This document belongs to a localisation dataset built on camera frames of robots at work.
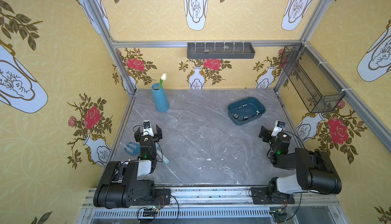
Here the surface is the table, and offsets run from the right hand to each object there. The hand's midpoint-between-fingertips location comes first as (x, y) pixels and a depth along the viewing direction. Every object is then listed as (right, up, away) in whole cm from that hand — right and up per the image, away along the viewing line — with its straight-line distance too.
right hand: (266, 127), depth 92 cm
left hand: (-71, +1, -4) cm, 72 cm away
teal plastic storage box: (-7, +9, +18) cm, 21 cm away
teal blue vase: (-67, +14, +14) cm, 70 cm away
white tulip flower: (-62, +29, -4) cm, 69 cm away
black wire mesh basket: (+18, +20, -17) cm, 32 cm away
